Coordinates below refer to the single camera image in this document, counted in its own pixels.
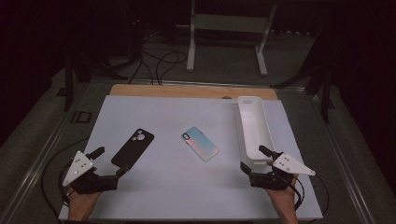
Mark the white plastic bin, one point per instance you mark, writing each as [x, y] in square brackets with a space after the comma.
[253, 124]

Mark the black phone case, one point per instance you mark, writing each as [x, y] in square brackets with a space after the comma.
[132, 151]

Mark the iridescent phone case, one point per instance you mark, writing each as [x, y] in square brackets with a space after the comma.
[200, 143]

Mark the black metal stand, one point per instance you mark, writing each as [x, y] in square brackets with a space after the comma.
[325, 93]
[68, 87]

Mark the white metal stand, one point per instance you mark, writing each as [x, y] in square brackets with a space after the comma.
[230, 23]

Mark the person's left hand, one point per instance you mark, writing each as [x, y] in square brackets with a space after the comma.
[81, 202]

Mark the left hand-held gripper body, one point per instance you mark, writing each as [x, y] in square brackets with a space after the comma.
[79, 166]

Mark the person's right hand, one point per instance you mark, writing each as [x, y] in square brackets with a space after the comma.
[284, 199]

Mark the white table mat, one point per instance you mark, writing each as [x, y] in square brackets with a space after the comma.
[174, 186]

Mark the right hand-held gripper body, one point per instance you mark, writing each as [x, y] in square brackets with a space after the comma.
[289, 166]

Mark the black floor plate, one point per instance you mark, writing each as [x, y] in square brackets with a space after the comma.
[81, 117]

